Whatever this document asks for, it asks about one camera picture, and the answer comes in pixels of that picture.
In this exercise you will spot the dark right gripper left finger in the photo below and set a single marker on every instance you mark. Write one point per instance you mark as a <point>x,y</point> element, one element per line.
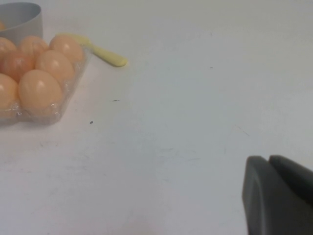
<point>269,200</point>

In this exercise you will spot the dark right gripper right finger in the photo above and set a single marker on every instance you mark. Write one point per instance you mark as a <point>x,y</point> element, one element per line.
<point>296,173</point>

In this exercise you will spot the clear plastic egg tray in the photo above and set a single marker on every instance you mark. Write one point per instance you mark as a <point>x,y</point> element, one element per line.
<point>73,80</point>

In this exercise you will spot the darker orange egg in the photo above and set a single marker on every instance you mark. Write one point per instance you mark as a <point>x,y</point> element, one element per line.
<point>17,64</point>

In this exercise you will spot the yellow plastic knife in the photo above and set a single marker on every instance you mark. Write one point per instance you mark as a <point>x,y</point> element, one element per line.
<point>107,57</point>

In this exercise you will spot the grey round bowl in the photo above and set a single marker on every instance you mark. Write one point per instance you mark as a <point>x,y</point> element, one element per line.
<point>27,29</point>

